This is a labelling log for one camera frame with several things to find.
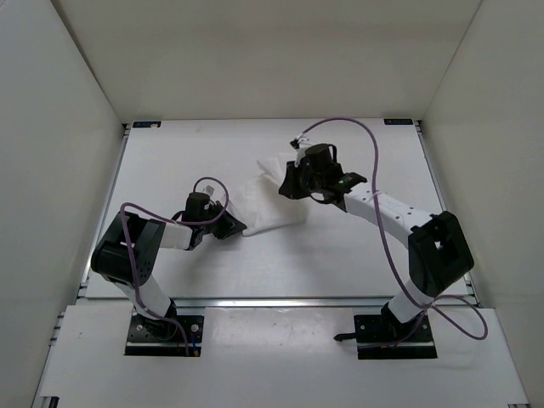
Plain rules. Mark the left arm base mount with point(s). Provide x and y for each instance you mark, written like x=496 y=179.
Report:
x=147 y=337

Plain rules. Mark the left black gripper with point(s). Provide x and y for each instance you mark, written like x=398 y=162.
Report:
x=230 y=227

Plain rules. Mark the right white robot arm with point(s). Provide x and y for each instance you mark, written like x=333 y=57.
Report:
x=438 y=252

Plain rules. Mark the white pleated skirt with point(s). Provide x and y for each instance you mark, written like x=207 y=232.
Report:
x=258 y=204

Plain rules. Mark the aluminium front rail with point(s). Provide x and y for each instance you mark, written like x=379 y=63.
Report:
x=279 y=302

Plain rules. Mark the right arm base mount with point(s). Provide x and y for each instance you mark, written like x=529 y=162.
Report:
x=382 y=337

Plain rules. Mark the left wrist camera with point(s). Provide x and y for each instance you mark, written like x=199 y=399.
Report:
x=209 y=190

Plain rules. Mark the blue corner label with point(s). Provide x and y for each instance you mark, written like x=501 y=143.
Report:
x=397 y=122
x=146 y=124

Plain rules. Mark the left blue corner label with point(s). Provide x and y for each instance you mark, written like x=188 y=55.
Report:
x=146 y=124

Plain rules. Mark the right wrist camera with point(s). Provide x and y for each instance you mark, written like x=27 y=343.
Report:
x=300 y=144

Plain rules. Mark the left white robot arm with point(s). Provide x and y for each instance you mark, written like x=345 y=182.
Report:
x=127 y=252

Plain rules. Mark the right blue corner label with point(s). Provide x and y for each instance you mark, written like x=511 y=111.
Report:
x=397 y=122

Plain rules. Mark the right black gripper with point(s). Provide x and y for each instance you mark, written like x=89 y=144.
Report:
x=290 y=189

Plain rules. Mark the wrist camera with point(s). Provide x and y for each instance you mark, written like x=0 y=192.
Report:
x=209 y=190
x=300 y=144

